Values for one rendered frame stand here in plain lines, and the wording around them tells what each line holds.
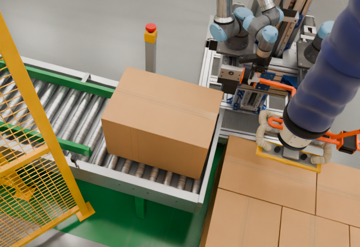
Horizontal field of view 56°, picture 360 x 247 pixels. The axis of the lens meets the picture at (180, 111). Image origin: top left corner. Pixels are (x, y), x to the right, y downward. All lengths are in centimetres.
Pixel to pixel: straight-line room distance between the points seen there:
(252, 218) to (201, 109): 71
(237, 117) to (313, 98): 137
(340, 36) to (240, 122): 163
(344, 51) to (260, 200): 115
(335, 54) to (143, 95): 104
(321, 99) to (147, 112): 89
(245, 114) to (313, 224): 107
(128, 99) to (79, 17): 214
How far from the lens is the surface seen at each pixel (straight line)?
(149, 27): 218
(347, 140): 190
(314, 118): 160
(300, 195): 226
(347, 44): 131
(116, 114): 186
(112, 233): 258
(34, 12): 409
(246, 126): 280
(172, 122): 182
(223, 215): 207
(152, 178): 211
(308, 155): 191
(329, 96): 147
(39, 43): 372
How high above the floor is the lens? 248
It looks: 55 degrees down
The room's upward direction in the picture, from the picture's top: 8 degrees clockwise
